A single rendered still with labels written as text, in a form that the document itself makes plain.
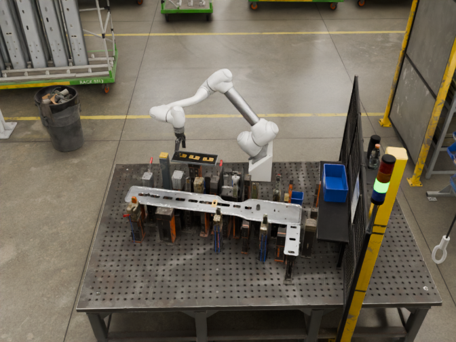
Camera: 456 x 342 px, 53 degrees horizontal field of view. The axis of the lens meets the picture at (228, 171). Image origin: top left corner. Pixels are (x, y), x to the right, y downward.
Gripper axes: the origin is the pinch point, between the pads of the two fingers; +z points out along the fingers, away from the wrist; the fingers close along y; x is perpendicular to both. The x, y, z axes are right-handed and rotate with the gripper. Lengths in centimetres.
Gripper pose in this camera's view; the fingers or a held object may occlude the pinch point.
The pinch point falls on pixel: (180, 151)
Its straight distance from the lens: 376.1
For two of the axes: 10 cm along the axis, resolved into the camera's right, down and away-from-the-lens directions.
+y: -2.8, 6.1, -7.4
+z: 0.1, 7.7, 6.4
